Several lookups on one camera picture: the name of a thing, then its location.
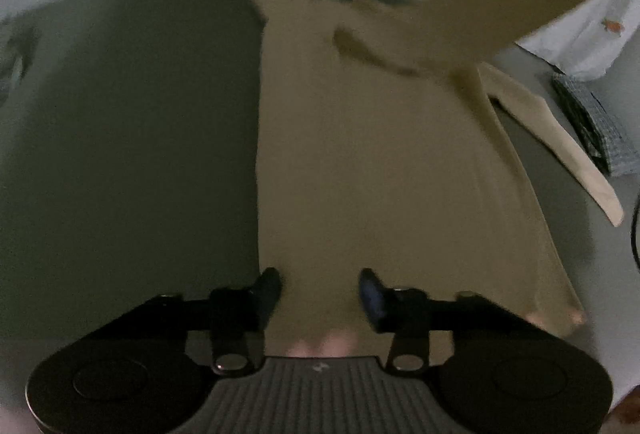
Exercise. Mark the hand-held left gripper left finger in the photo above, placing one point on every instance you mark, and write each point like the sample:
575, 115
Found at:
267, 290

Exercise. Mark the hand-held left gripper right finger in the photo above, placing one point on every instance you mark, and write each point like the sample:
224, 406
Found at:
372, 300

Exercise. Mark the beige long-sleeved top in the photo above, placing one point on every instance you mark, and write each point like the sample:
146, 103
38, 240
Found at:
360, 163

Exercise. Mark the white cloth with orange print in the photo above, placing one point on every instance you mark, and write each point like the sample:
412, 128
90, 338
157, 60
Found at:
585, 41

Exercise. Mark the folded checked cloth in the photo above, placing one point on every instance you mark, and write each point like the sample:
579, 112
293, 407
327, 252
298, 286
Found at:
595, 126

